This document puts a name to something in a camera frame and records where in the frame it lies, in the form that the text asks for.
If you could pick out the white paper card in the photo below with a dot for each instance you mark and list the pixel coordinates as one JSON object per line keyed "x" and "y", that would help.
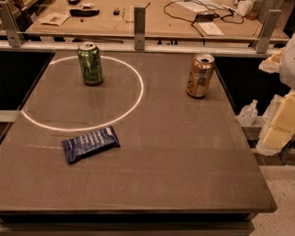
{"x": 210, "y": 29}

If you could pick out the metal railing bar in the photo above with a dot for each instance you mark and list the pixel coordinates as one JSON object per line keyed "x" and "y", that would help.
{"x": 149, "y": 48}

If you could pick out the small black object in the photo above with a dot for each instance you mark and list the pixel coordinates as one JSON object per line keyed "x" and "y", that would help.
{"x": 116, "y": 12}

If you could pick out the blue rxbar blueberry wrapper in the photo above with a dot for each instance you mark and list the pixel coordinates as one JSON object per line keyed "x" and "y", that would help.
{"x": 89, "y": 144}

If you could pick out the metal bracket left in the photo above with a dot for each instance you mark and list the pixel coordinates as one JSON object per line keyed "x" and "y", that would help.
{"x": 13, "y": 34}

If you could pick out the white paper note left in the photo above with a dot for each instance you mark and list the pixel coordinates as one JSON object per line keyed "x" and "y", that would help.
{"x": 56, "y": 19}

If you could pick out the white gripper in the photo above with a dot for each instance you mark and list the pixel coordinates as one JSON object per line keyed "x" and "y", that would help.
{"x": 282, "y": 128}

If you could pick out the metal bracket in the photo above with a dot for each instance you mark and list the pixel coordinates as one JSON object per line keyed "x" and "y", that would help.
{"x": 267, "y": 29}
{"x": 13, "y": 34}
{"x": 139, "y": 27}

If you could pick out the metal bracket middle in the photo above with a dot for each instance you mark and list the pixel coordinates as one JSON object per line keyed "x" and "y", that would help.
{"x": 139, "y": 27}

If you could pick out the white paper sheets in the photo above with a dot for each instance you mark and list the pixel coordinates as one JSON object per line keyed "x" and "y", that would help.
{"x": 197, "y": 6}

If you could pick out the orange soda can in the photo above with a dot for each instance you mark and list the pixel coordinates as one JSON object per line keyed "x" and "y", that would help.
{"x": 202, "y": 67}

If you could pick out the black tool on desk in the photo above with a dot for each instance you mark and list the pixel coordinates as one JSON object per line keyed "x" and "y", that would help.
{"x": 84, "y": 12}

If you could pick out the clear sanitizer bottle left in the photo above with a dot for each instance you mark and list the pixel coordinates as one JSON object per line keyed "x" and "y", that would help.
{"x": 248, "y": 114}

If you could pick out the metal bracket right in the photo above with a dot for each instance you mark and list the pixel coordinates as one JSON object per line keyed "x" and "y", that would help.
{"x": 267, "y": 29}

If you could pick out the green soda can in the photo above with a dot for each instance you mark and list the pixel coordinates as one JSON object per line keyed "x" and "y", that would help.
{"x": 91, "y": 66}

